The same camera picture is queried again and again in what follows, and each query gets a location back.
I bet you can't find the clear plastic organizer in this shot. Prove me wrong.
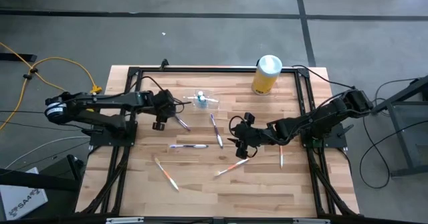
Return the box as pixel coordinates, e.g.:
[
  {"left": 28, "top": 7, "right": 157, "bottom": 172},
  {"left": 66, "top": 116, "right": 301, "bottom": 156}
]
[{"left": 183, "top": 88, "right": 221, "bottom": 110}]

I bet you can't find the black floor bar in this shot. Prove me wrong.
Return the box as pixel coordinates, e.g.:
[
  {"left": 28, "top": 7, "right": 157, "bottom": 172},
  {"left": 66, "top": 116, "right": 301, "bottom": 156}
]
[{"left": 0, "top": 52, "right": 38, "bottom": 64}]

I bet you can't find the black aluminium table frame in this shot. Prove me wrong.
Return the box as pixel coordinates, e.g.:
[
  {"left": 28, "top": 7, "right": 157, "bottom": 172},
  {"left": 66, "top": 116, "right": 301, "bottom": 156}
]
[{"left": 76, "top": 65, "right": 360, "bottom": 220}]

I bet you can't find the silver edge bracket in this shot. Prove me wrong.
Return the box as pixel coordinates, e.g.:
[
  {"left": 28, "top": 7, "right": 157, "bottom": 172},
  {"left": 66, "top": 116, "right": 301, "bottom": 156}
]
[
  {"left": 293, "top": 218, "right": 332, "bottom": 224},
  {"left": 105, "top": 217, "right": 144, "bottom": 224}
]

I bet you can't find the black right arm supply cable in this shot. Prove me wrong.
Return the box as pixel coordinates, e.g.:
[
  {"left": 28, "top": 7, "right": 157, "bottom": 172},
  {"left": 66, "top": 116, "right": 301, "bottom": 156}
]
[{"left": 291, "top": 64, "right": 356, "bottom": 90}]

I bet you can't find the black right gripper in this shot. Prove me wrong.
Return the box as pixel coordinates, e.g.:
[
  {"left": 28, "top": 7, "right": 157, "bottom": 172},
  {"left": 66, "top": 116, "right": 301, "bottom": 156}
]
[{"left": 227, "top": 112, "right": 269, "bottom": 160}]

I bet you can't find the yellow extension cable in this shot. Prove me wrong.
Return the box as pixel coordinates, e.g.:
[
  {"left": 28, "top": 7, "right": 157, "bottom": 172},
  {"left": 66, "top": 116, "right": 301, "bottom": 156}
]
[{"left": 0, "top": 41, "right": 103, "bottom": 132}]

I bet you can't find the yellow canister with white lid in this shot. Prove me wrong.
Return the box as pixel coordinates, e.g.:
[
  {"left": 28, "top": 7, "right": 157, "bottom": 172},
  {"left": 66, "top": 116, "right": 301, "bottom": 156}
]
[{"left": 251, "top": 54, "right": 284, "bottom": 96}]

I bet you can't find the white floor cable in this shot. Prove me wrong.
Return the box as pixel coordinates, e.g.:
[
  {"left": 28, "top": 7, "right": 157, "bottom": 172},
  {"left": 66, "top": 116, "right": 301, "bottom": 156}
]
[{"left": 3, "top": 135, "right": 92, "bottom": 170}]

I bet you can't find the black looped floor cable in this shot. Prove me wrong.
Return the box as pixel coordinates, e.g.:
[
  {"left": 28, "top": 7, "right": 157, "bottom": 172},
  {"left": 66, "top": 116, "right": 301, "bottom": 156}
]
[{"left": 359, "top": 116, "right": 428, "bottom": 190}]

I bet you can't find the black metal stand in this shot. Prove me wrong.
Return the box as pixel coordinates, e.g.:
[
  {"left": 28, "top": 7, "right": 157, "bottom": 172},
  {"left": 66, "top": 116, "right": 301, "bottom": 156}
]
[{"left": 368, "top": 75, "right": 428, "bottom": 179}]

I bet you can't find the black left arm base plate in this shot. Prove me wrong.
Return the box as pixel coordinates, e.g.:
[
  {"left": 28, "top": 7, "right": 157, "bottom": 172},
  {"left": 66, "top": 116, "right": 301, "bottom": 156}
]
[{"left": 81, "top": 119, "right": 138, "bottom": 148}]

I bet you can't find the thin black floor cable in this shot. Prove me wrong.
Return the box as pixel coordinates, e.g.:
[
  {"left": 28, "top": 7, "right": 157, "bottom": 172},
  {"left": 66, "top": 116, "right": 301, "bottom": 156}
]
[
  {"left": 0, "top": 120, "right": 85, "bottom": 132},
  {"left": 0, "top": 106, "right": 47, "bottom": 114}
]

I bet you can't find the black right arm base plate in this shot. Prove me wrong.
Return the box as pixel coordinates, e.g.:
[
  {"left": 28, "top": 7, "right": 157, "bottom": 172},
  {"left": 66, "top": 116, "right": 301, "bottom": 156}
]
[{"left": 298, "top": 121, "right": 355, "bottom": 150}]

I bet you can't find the orange and white toothbrush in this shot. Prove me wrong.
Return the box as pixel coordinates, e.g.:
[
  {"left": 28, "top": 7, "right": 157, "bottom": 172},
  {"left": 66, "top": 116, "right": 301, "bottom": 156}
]
[
  {"left": 153, "top": 156, "right": 180, "bottom": 192},
  {"left": 213, "top": 157, "right": 250, "bottom": 178}
]

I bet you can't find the black furniture base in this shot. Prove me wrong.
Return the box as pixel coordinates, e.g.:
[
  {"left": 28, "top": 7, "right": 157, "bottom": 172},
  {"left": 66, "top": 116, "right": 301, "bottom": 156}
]
[{"left": 0, "top": 153, "right": 85, "bottom": 194}]

